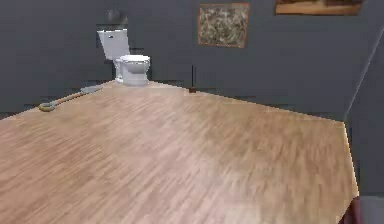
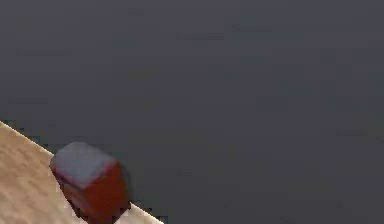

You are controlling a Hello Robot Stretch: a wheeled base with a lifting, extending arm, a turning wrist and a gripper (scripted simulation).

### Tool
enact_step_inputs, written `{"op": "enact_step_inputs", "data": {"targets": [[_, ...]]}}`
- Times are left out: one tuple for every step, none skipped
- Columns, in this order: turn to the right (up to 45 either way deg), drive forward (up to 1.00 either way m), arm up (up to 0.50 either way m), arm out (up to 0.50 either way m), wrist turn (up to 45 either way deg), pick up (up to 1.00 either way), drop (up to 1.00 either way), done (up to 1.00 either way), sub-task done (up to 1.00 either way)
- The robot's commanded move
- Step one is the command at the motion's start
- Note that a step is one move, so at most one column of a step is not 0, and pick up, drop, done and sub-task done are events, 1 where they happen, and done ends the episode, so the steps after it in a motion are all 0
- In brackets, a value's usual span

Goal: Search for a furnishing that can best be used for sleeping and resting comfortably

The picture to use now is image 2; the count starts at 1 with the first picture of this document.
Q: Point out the red box with grey top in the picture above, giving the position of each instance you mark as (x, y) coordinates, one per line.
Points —
(95, 190)

